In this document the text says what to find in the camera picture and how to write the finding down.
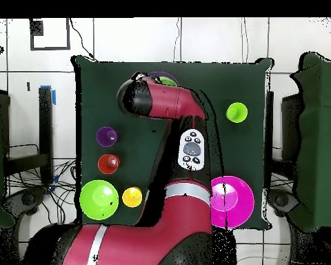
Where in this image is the small green plastic bowl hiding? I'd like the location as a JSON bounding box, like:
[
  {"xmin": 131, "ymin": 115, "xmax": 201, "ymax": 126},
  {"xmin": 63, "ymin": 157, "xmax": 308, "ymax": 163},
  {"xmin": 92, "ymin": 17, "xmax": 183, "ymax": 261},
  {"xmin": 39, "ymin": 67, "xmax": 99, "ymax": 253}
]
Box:
[{"xmin": 158, "ymin": 76, "xmax": 178, "ymax": 87}]

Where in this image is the purple plastic bowl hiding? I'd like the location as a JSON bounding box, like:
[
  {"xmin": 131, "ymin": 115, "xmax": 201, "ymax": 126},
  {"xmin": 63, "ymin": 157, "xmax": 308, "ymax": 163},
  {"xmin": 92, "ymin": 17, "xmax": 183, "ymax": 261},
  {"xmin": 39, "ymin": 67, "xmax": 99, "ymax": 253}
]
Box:
[{"xmin": 148, "ymin": 70, "xmax": 181, "ymax": 88}]

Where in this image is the large green plastic bowl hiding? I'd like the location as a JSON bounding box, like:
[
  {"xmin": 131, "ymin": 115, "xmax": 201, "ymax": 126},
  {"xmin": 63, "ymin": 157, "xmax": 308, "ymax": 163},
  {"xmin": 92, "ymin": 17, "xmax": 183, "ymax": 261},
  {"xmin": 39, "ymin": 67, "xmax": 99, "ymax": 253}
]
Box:
[{"xmin": 79, "ymin": 179, "xmax": 120, "ymax": 221}]

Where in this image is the yellow plastic cup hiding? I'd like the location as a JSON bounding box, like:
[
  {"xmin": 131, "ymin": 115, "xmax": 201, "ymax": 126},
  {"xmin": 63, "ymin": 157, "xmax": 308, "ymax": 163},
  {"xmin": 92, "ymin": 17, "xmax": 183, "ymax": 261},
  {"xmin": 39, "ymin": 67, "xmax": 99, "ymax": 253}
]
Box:
[{"xmin": 121, "ymin": 186, "xmax": 143, "ymax": 208}]

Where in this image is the purple plastic cup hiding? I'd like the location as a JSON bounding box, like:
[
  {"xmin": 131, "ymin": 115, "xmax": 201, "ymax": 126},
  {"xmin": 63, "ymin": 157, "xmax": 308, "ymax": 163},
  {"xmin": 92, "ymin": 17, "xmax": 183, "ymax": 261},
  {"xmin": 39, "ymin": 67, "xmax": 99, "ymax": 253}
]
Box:
[{"xmin": 96, "ymin": 126, "xmax": 119, "ymax": 148}]

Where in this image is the orange plastic cup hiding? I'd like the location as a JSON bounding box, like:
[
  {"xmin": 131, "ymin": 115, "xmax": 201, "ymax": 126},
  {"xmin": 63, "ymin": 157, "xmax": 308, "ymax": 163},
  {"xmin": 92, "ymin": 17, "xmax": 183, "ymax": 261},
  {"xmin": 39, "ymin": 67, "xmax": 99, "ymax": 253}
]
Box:
[{"xmin": 97, "ymin": 153, "xmax": 121, "ymax": 175}]

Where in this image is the dark green tablecloth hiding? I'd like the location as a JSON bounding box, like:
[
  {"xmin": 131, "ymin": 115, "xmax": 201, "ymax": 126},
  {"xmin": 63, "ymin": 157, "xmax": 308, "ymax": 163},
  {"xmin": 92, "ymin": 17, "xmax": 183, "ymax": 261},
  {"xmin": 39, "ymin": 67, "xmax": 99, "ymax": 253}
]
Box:
[{"xmin": 70, "ymin": 54, "xmax": 274, "ymax": 231}]

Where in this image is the lime green plastic cup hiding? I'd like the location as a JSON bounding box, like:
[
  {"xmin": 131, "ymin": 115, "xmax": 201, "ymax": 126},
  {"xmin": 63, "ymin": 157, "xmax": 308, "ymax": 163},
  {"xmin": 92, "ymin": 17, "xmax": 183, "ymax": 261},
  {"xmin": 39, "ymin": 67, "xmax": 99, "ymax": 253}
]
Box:
[{"xmin": 225, "ymin": 101, "xmax": 248, "ymax": 124}]

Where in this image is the large pink plastic bowl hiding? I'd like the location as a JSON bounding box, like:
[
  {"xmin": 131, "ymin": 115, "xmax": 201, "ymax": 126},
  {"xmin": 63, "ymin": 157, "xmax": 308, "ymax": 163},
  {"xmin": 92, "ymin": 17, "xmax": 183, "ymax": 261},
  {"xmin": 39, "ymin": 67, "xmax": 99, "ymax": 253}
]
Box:
[{"xmin": 210, "ymin": 175, "xmax": 255, "ymax": 229}]

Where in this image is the black metal stand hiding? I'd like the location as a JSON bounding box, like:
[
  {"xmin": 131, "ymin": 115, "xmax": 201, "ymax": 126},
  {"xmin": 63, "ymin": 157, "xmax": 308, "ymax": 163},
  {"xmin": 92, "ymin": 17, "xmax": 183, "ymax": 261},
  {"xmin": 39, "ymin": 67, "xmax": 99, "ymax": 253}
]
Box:
[{"xmin": 38, "ymin": 86, "xmax": 54, "ymax": 186}]

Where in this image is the black office chair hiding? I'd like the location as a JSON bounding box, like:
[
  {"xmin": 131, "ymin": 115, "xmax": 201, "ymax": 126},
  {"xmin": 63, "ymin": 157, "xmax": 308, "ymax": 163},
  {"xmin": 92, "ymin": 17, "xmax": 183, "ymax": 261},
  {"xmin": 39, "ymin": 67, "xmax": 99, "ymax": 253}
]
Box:
[
  {"xmin": 1, "ymin": 186, "xmax": 48, "ymax": 222},
  {"xmin": 267, "ymin": 188, "xmax": 300, "ymax": 217}
]

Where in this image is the tangle of cables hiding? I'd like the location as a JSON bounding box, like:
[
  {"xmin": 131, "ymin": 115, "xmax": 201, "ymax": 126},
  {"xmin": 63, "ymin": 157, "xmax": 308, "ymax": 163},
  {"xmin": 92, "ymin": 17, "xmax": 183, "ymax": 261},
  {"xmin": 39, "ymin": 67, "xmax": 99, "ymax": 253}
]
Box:
[{"xmin": 1, "ymin": 158, "xmax": 81, "ymax": 226}]

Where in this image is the thin black cable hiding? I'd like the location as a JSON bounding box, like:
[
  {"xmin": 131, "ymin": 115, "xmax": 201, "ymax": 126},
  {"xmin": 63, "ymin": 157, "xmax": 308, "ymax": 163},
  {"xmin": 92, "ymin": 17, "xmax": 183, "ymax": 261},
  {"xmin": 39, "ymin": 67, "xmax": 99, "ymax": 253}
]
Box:
[{"xmin": 69, "ymin": 18, "xmax": 96, "ymax": 60}]

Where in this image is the black square frame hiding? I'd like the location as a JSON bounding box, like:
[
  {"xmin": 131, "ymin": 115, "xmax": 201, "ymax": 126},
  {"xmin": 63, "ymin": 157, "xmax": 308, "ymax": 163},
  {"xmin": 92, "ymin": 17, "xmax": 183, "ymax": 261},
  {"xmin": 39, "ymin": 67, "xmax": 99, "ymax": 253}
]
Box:
[{"xmin": 29, "ymin": 18, "xmax": 71, "ymax": 51}]

